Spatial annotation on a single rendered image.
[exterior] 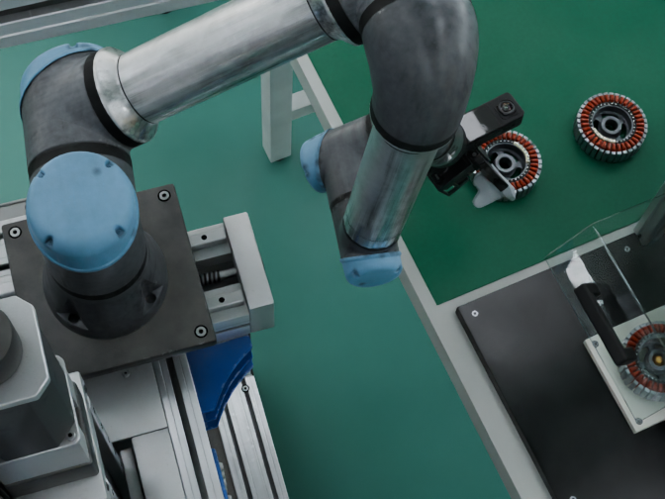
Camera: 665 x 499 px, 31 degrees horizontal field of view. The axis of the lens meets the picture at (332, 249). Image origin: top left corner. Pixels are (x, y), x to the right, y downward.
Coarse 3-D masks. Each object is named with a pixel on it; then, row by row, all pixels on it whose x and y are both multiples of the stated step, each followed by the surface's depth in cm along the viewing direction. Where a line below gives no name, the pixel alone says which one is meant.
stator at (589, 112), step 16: (592, 96) 192; (608, 96) 191; (624, 96) 192; (592, 112) 190; (608, 112) 193; (624, 112) 191; (640, 112) 191; (576, 128) 190; (592, 128) 189; (640, 128) 189; (592, 144) 188; (608, 144) 188; (624, 144) 188; (640, 144) 189; (608, 160) 190
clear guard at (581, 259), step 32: (608, 224) 151; (640, 224) 152; (544, 256) 155; (576, 256) 153; (608, 256) 150; (640, 256) 150; (608, 288) 150; (640, 288) 148; (640, 320) 147; (608, 352) 150; (640, 352) 147; (640, 384) 147; (640, 416) 147
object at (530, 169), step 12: (516, 132) 189; (492, 144) 187; (504, 144) 188; (516, 144) 187; (528, 144) 187; (504, 156) 187; (516, 156) 189; (528, 156) 186; (540, 156) 187; (504, 168) 187; (516, 168) 189; (528, 168) 186; (540, 168) 186; (516, 180) 185; (528, 180) 185; (516, 192) 184; (528, 192) 187
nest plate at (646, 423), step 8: (584, 344) 176; (592, 344) 175; (592, 352) 174; (600, 360) 174; (600, 368) 174; (608, 376) 173; (608, 384) 173; (616, 392) 172; (616, 400) 173; (624, 408) 171; (664, 408) 172; (624, 416) 172; (632, 416) 171; (656, 416) 171; (664, 416) 171; (632, 424) 170; (640, 424) 170; (648, 424) 171
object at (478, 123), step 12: (504, 96) 169; (480, 108) 168; (492, 108) 168; (504, 108) 167; (516, 108) 167; (468, 120) 167; (480, 120) 167; (492, 120) 167; (504, 120) 167; (516, 120) 167; (468, 132) 166; (480, 132) 166; (492, 132) 166; (504, 132) 168; (468, 144) 165; (480, 144) 167
